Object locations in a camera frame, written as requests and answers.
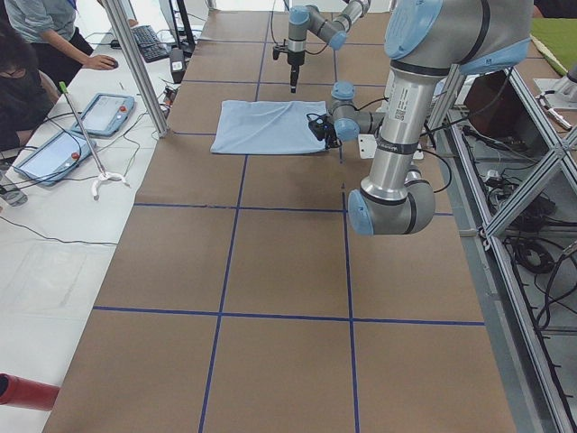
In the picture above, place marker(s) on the person in black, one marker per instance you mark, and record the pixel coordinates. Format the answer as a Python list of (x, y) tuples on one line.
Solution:
[(50, 27), (27, 95)]

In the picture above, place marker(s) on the black keyboard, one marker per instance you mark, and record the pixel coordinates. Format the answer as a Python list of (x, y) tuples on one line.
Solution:
[(148, 43)]

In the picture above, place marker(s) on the person in black near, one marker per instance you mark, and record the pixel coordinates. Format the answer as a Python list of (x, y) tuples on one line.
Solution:
[(27, 95)]

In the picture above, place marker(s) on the reacher grabber tool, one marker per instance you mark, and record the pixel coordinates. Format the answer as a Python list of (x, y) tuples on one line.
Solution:
[(104, 175)]

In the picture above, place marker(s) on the aluminium frame rack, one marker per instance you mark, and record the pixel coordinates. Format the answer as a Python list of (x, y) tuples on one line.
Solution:
[(513, 139)]

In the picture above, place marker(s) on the black power adapter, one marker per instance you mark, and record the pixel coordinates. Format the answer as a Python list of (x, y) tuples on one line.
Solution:
[(177, 65)]

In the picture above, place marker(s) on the black monitor stand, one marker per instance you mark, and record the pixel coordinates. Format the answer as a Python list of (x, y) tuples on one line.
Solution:
[(183, 34)]

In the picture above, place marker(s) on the aluminium frame post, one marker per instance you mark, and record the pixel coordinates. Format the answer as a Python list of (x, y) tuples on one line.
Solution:
[(122, 30)]

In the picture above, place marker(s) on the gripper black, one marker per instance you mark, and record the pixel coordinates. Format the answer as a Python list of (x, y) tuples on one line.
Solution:
[(295, 59), (333, 139)]

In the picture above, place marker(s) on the teach pendant blue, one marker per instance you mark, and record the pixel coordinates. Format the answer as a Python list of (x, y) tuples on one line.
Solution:
[(106, 113), (54, 160)]

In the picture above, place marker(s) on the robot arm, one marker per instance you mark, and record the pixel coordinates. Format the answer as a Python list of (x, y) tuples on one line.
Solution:
[(423, 40), (305, 19)]

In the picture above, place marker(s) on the far teach pendant blue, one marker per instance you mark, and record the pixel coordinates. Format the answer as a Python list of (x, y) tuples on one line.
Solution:
[(106, 113)]

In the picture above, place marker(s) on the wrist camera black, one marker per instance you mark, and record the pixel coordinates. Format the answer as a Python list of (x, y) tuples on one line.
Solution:
[(318, 125), (279, 49)]

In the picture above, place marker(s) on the person in black far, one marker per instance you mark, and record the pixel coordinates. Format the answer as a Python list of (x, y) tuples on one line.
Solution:
[(50, 27)]

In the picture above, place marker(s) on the light blue t-shirt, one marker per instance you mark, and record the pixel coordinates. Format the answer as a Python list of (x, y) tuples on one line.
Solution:
[(267, 128)]

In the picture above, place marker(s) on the red cylinder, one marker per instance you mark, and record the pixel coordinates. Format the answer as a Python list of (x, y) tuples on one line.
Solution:
[(27, 394)]

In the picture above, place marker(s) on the near teach pendant blue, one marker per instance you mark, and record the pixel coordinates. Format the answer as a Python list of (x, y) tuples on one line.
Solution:
[(54, 160)]

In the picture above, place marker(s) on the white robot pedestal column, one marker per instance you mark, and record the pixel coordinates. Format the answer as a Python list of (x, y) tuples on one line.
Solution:
[(403, 114)]

